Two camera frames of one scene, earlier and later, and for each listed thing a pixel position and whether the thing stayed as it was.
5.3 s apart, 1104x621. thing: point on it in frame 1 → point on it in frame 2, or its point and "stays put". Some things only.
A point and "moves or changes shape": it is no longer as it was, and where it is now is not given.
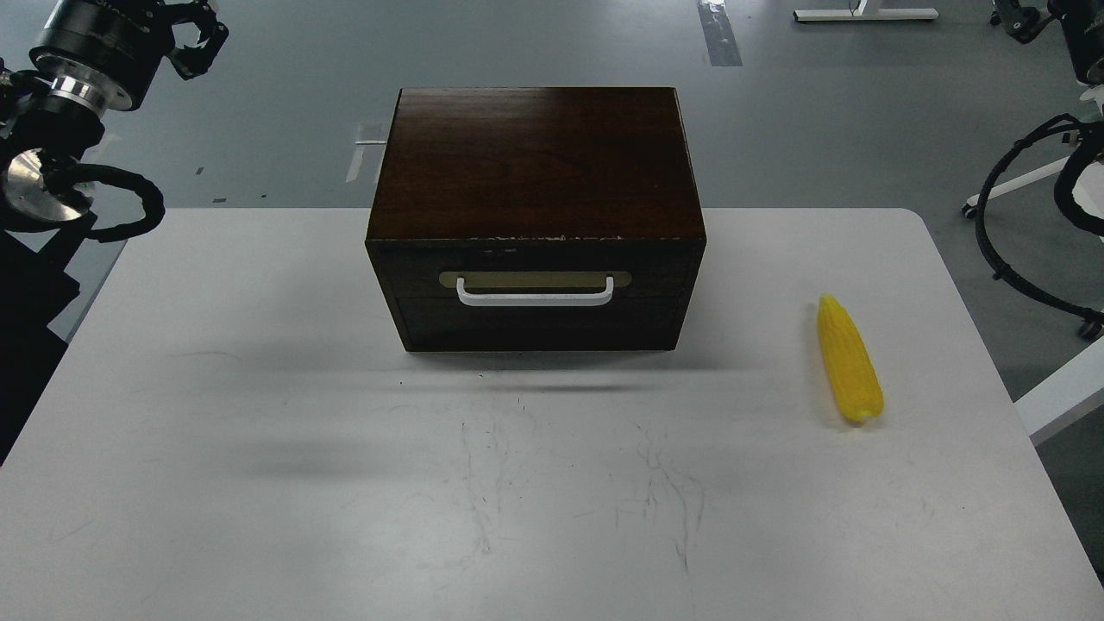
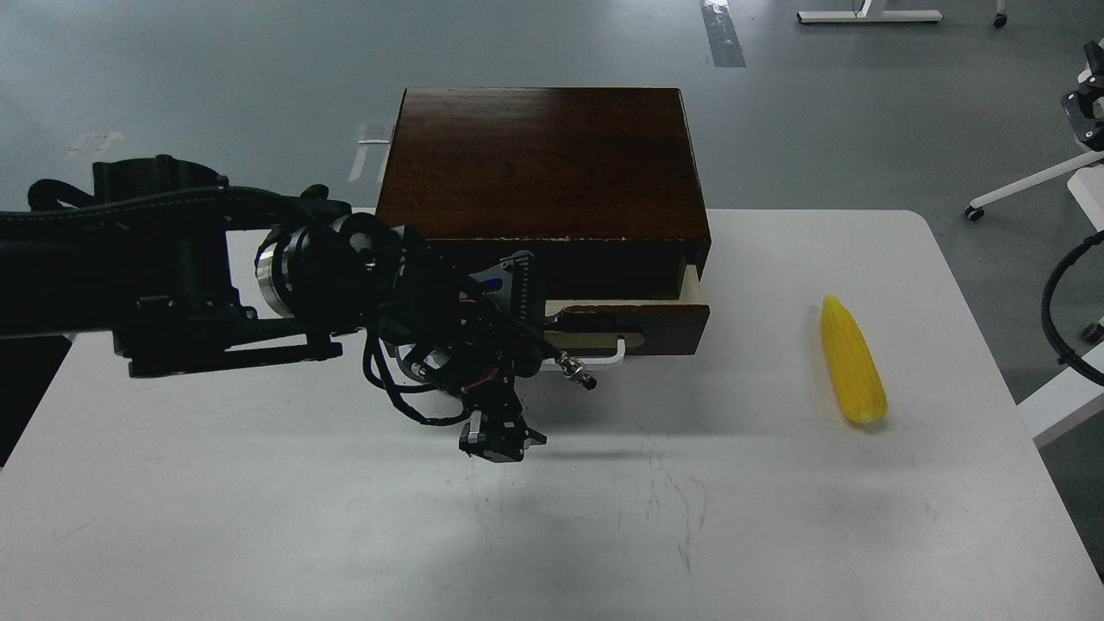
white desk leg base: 861,14 stays put
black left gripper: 103,55 → 442,339
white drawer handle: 533,298 → 551,364
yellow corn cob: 855,379 stays put
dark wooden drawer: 655,285 moves or changes shape
